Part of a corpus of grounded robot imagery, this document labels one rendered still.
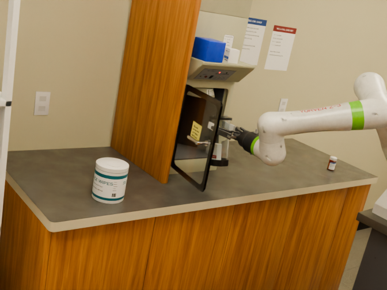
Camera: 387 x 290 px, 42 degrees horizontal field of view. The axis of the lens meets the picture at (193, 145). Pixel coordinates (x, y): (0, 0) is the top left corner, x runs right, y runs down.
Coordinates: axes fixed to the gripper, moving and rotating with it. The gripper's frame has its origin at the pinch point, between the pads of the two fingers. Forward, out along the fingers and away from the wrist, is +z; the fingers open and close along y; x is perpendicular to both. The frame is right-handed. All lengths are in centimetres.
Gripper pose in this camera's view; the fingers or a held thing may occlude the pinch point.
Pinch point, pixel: (220, 126)
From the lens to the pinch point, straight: 236.1
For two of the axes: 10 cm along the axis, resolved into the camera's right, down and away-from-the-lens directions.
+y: -7.9, 0.3, -6.1
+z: -5.8, -3.4, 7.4
